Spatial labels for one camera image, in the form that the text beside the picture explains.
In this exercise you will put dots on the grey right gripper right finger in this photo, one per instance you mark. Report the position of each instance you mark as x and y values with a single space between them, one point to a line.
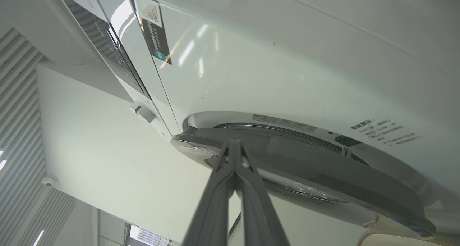
257 210

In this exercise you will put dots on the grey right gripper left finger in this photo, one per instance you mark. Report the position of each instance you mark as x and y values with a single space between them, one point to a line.
215 203

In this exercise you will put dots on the grey round washing machine door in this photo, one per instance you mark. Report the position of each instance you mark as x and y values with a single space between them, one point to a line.
323 174

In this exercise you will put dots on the white washing machine knob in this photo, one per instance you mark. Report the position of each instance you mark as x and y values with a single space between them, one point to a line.
143 112

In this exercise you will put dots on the beige plastic laundry basket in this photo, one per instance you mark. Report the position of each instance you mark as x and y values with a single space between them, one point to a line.
395 240

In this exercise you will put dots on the white front-load washing machine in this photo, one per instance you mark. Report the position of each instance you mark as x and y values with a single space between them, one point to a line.
287 59

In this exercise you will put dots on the black sticker with QR code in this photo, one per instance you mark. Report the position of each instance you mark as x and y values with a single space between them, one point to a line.
154 30

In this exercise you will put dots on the window with dark frame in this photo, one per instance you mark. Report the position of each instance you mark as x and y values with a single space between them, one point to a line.
143 235

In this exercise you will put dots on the white dome security camera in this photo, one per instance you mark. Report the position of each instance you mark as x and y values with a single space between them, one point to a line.
47 181

